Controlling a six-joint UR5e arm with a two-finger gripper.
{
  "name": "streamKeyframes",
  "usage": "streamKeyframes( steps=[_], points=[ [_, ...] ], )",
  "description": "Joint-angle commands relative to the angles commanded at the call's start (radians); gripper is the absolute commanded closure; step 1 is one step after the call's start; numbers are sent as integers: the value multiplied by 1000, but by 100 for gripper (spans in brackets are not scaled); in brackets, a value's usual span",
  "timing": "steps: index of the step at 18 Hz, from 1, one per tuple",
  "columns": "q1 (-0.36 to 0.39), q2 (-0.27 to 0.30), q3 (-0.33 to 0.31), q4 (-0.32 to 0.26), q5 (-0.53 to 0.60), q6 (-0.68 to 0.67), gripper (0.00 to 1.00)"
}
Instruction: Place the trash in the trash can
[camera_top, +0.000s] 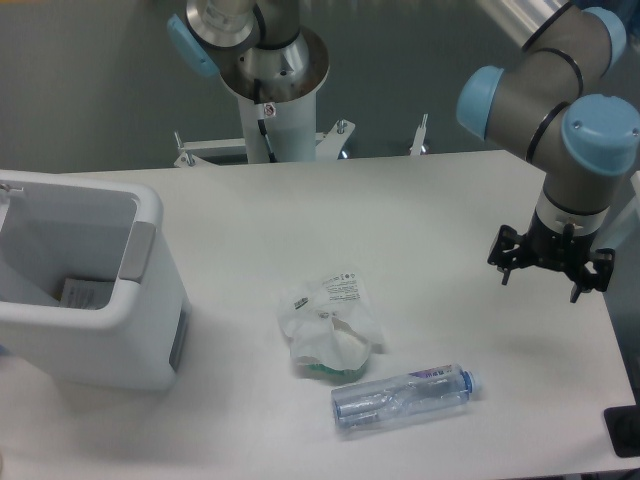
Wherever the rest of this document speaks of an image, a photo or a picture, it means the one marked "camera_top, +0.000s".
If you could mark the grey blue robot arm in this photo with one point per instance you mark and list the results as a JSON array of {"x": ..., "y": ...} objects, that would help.
[{"x": 545, "y": 112}]

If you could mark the white frame at right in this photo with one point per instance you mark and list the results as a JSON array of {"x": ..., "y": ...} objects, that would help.
[{"x": 626, "y": 222}]

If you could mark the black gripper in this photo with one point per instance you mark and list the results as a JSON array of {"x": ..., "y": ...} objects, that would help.
[{"x": 556, "y": 247}]

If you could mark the crushed clear plastic bottle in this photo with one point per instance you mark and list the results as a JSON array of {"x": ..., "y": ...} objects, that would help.
[{"x": 391, "y": 400}]

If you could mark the paper scrap inside can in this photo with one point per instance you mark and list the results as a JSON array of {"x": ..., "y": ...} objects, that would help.
[{"x": 85, "y": 294}]

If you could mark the white trash can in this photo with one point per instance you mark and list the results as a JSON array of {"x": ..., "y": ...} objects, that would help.
[{"x": 55, "y": 227}]

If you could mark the white pedestal base frame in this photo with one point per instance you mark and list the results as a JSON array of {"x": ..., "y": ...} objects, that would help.
[{"x": 269, "y": 140}]

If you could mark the black device at edge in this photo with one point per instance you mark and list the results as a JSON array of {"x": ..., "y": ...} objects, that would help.
[{"x": 623, "y": 427}]

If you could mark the white plastic bag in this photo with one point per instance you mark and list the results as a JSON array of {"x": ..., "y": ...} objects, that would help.
[{"x": 330, "y": 324}]

